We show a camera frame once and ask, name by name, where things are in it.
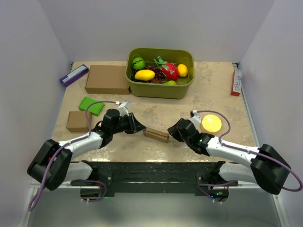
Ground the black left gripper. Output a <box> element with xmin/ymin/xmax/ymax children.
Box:
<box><xmin>111</xmin><ymin>113</ymin><xmax>146</xmax><ymax>135</ymax></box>

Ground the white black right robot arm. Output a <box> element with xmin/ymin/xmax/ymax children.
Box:
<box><xmin>168</xmin><ymin>118</ymin><xmax>290</xmax><ymax>194</ymax></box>

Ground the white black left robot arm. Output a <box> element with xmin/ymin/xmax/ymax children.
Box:
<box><xmin>27</xmin><ymin>109</ymin><xmax>146</xmax><ymax>191</ymax></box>

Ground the green small box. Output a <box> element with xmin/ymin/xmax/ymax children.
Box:
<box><xmin>78</xmin><ymin>96</ymin><xmax>105</xmax><ymax>116</ymax></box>

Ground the large closed cardboard box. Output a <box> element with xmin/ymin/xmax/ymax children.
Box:
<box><xmin>85</xmin><ymin>65</ymin><xmax>129</xmax><ymax>95</ymax></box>

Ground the small brown cardboard box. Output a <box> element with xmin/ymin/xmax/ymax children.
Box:
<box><xmin>66</xmin><ymin>111</ymin><xmax>89</xmax><ymax>132</ymax></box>

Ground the red white toothpaste box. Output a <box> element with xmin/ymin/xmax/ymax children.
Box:
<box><xmin>231</xmin><ymin>69</ymin><xmax>242</xmax><ymax>96</ymax></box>

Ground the purple rectangular box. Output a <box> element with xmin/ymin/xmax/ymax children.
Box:
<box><xmin>59</xmin><ymin>64</ymin><xmax>89</xmax><ymax>87</ymax></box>

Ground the round yellow sponge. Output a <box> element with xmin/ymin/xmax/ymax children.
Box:
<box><xmin>201</xmin><ymin>114</ymin><xmax>222</xmax><ymax>135</ymax></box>

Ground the olive green plastic bin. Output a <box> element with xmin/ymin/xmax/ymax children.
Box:
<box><xmin>125</xmin><ymin>48</ymin><xmax>195</xmax><ymax>99</ymax></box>

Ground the green toy lime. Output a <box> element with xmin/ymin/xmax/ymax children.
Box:
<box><xmin>164</xmin><ymin>80</ymin><xmax>177</xmax><ymax>85</ymax></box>

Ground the yellow toy mango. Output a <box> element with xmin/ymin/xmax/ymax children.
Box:
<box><xmin>134</xmin><ymin>70</ymin><xmax>155</xmax><ymax>81</ymax></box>

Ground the dark toy grapes bunch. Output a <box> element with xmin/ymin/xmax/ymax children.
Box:
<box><xmin>130</xmin><ymin>66</ymin><xmax>168</xmax><ymax>84</ymax></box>

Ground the pink toy dragon fruit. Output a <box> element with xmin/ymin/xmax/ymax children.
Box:
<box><xmin>153</xmin><ymin>56</ymin><xmax>179</xmax><ymax>81</ymax></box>

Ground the yellow toy lemon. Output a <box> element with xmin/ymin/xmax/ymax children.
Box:
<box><xmin>177</xmin><ymin>64</ymin><xmax>188</xmax><ymax>78</ymax></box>

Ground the green toy watermelon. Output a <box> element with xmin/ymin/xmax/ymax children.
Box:
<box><xmin>132</xmin><ymin>57</ymin><xmax>146</xmax><ymax>70</ymax></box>

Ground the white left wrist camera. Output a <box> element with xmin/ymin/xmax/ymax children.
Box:
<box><xmin>116</xmin><ymin>100</ymin><xmax>131</xmax><ymax>117</ymax></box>

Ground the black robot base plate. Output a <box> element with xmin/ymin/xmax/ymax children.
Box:
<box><xmin>71</xmin><ymin>161</ymin><xmax>229</xmax><ymax>199</ymax></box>

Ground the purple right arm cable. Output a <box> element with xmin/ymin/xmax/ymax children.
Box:
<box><xmin>194</xmin><ymin>110</ymin><xmax>303</xmax><ymax>205</ymax></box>

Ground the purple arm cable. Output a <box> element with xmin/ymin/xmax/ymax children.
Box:
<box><xmin>194</xmin><ymin>110</ymin><xmax>303</xmax><ymax>205</ymax></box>
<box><xmin>27</xmin><ymin>100</ymin><xmax>121</xmax><ymax>212</ymax></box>

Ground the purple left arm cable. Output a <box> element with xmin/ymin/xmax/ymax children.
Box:
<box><xmin>27</xmin><ymin>100</ymin><xmax>121</xmax><ymax>212</ymax></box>

